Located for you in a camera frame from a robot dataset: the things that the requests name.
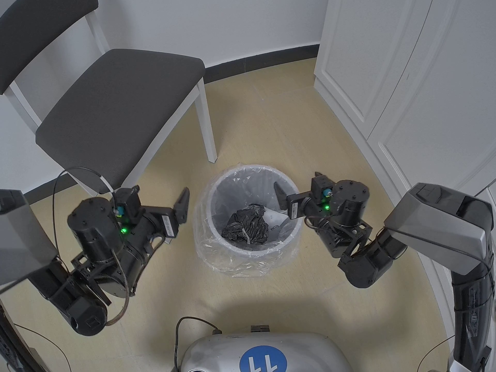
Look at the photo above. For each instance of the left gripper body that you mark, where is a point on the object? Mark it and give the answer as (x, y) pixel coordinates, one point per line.
(153, 225)

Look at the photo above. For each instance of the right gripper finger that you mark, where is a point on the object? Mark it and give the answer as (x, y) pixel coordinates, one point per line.
(282, 198)

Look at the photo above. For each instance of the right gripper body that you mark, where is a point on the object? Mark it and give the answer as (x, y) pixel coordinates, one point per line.
(300, 207)

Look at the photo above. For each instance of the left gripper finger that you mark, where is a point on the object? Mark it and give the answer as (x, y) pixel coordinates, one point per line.
(182, 207)

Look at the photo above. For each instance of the black plastic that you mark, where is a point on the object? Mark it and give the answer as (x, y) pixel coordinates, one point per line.
(244, 227)

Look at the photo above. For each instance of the clear plastic bag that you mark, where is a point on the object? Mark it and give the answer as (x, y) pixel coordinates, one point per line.
(217, 258)

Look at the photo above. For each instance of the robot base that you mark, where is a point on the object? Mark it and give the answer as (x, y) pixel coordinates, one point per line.
(217, 355)

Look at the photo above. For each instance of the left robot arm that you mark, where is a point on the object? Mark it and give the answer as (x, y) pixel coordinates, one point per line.
(93, 227)

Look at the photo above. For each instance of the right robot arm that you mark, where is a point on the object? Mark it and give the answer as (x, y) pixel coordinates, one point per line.
(434, 223)

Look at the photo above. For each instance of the white trash bin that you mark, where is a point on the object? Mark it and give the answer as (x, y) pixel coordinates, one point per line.
(232, 192)

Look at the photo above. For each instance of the white chair grey seat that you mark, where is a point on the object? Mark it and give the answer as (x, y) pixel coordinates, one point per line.
(116, 91)

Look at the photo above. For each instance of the white wardrobe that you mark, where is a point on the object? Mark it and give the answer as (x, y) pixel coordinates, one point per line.
(387, 52)

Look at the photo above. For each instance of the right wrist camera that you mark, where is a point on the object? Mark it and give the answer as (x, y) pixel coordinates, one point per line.
(321, 186)

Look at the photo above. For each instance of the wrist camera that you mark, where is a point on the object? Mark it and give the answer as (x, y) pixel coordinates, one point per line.
(128, 200)
(321, 186)

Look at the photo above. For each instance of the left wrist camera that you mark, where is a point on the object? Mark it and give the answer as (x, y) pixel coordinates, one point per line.
(128, 200)

